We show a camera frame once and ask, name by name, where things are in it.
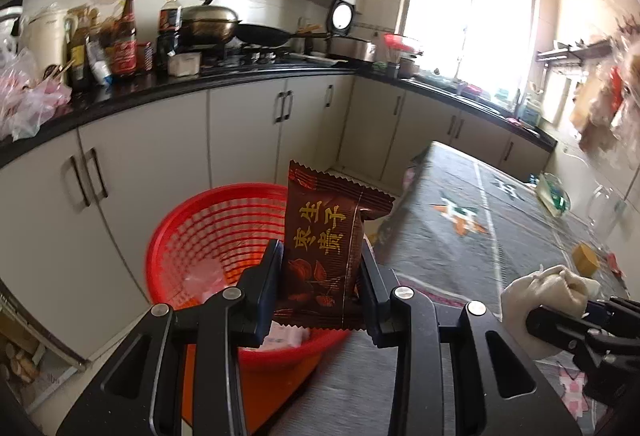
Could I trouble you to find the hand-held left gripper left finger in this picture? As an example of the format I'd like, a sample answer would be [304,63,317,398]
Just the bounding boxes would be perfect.
[57,240,285,436]

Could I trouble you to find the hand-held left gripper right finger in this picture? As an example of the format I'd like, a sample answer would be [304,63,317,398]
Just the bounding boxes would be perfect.
[359,241,583,436]

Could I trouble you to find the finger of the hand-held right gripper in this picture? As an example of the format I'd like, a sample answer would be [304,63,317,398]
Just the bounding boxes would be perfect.
[581,296,640,323]
[525,305,609,358]

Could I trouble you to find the white wrapper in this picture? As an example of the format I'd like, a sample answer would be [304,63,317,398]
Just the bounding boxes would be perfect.
[501,265,602,361]

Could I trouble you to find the dark red snack packet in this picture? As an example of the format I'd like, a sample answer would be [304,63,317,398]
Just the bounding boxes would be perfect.
[272,160,396,332]

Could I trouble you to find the red plastic mesh basket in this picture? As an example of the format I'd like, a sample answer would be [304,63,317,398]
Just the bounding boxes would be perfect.
[145,183,351,372]

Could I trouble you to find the pale pink wrapper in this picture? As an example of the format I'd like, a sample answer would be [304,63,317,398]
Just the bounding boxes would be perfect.
[267,323,312,351]

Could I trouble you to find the pink floral cloth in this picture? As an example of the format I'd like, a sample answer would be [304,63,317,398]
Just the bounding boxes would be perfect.
[557,361,588,422]

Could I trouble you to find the tan cardboard box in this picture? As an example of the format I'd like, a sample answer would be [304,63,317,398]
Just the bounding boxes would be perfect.
[571,242,601,278]

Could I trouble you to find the clear glass pitcher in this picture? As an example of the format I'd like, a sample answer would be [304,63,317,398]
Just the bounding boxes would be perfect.
[585,185,630,242]

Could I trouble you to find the orange plastic stool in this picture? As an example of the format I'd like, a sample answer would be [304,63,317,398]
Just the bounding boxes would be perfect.
[182,341,321,436]

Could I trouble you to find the plastic bag with green contents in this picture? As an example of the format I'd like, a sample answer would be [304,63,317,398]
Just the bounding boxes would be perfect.
[535,172,572,217]

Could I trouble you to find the beige base cabinets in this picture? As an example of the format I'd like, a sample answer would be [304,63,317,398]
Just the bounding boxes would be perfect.
[0,76,556,362]

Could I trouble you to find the hanging plastic bags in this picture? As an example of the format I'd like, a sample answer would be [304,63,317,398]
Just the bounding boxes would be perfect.
[570,16,640,162]

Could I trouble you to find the blue white container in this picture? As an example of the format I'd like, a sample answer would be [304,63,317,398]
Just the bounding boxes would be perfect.
[520,96,543,124]

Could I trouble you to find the black kitchen countertop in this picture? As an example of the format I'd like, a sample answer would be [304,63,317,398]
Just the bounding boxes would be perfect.
[0,61,558,169]

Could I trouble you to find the gas stove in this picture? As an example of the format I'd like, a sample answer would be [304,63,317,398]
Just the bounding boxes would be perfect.
[200,43,351,67]

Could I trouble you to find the small white box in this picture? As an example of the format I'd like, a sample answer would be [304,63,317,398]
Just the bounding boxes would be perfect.
[167,52,202,78]

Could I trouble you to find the black wok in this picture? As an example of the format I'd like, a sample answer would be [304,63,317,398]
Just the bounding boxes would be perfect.
[235,23,331,49]

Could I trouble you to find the red plastic lid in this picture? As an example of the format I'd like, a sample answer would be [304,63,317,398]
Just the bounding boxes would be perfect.
[382,32,423,54]

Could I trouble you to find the open rice cooker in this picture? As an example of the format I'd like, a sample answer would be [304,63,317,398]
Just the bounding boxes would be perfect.
[325,0,376,62]

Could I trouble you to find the steel pot with lid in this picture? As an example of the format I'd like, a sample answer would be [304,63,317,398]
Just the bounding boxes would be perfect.
[180,0,242,48]

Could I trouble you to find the white tube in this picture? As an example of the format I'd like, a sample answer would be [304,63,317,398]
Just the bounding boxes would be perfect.
[87,38,113,87]

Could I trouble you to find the dark bottle with yellow cap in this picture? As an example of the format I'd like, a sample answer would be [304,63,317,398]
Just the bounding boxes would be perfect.
[157,0,183,69]

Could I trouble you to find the red label sauce bottle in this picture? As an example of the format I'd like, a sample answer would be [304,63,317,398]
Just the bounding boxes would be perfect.
[107,0,138,77]

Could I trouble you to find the dark condiment bottle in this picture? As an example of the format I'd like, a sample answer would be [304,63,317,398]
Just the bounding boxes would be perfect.
[67,8,91,92]

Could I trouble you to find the pink plastic bags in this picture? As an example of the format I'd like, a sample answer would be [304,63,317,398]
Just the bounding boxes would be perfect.
[0,36,73,142]

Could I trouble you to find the kitchen window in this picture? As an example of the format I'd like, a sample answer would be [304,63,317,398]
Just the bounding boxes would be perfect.
[397,0,541,104]

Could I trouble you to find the white electric kettle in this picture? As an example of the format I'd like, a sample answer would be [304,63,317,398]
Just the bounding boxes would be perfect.
[22,6,81,82]

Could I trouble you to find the wall hook rail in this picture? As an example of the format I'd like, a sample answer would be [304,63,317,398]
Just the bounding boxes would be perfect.
[537,38,613,67]

